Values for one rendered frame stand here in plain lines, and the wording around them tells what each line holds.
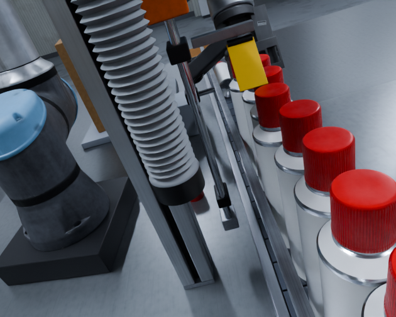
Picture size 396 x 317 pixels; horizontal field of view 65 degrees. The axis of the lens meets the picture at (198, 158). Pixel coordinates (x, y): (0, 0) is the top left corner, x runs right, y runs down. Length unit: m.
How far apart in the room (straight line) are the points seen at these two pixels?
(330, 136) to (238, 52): 0.16
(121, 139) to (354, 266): 0.22
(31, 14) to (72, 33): 9.82
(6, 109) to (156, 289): 0.33
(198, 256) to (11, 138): 0.30
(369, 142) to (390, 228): 0.41
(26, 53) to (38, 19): 9.42
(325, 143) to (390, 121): 0.43
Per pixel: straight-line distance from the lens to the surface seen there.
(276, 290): 0.39
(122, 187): 0.63
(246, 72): 0.34
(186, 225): 0.38
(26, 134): 0.50
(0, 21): 0.62
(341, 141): 0.22
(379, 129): 0.62
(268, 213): 0.35
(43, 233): 0.56
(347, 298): 0.22
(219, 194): 0.41
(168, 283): 0.49
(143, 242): 0.57
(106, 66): 0.18
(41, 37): 10.14
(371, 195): 0.18
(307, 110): 0.26
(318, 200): 0.23
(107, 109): 0.30
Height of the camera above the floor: 1.20
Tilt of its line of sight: 32 degrees down
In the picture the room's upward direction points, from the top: 18 degrees counter-clockwise
